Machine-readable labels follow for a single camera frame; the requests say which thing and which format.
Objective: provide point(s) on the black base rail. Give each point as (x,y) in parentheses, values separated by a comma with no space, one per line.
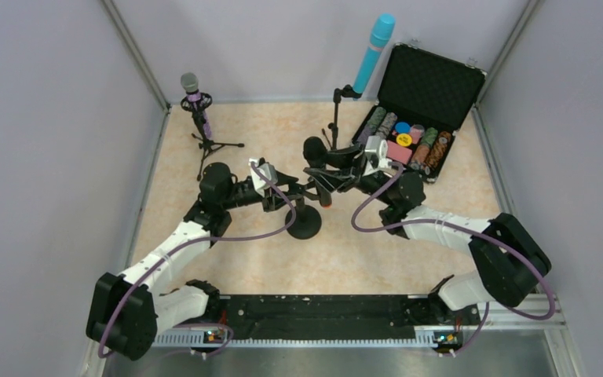
(352,321)

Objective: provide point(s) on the light blue microphone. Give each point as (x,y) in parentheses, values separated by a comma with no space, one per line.
(379,37)

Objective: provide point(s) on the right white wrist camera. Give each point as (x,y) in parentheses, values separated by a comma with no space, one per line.
(375,153)

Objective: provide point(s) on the tripod stand with shock mount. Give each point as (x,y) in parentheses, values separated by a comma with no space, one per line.
(209,147)

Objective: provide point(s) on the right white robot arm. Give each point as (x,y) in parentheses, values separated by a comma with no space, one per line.
(509,263)

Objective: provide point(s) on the black microphone orange end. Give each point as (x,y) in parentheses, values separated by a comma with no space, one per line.
(314,152)

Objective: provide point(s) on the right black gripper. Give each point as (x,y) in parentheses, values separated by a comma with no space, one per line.
(352,173)

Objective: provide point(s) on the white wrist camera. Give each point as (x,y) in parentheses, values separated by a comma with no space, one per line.
(262,172)
(375,153)

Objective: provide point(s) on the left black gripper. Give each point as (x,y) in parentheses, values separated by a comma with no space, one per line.
(272,195)

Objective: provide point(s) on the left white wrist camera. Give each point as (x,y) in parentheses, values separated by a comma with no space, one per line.
(262,172)

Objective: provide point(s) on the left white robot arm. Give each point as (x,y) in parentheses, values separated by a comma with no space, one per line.
(129,309)

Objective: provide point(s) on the black poker chip case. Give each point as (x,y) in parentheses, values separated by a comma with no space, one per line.
(426,89)

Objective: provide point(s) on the black round-base mic stand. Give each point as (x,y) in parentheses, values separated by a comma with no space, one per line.
(307,222)

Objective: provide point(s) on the purple glitter microphone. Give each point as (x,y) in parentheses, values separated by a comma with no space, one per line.
(196,103)

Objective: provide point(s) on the black tripod clip stand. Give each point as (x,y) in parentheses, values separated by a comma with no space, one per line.
(346,91)

